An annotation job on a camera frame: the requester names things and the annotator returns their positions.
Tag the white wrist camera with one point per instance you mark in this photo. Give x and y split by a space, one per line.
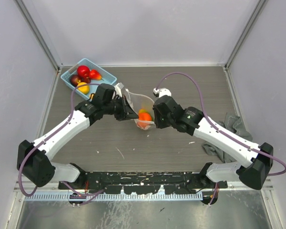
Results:
120 89
160 92

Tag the small dark red fruit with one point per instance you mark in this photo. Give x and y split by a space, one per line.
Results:
86 80

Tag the green orange mango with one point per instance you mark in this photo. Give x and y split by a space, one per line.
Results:
142 110

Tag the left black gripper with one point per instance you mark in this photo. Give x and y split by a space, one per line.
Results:
126 109

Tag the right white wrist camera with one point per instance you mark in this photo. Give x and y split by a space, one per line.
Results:
160 92

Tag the dark red plum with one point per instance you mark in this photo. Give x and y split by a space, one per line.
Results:
75 80

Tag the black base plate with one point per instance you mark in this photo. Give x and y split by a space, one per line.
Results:
144 182

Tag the grey cloth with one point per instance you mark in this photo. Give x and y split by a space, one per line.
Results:
234 124

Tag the red apple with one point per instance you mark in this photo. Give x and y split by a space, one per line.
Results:
83 71

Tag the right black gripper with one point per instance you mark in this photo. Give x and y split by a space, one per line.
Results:
159 124

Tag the light blue cable duct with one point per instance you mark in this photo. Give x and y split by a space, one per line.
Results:
69 196

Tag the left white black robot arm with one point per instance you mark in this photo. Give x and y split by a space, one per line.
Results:
34 158

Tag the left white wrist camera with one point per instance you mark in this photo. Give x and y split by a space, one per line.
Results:
120 89

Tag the clear zip top bag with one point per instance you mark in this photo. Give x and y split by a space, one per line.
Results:
140 101

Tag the red pear shaped fruit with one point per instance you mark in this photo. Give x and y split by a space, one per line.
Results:
95 75

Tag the orange tangerine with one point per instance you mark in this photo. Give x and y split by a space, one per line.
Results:
145 116

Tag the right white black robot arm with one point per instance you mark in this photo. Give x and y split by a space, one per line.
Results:
252 161

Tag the light blue plastic basket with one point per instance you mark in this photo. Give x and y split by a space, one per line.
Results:
106 77

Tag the yellow lemon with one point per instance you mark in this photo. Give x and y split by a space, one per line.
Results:
83 87

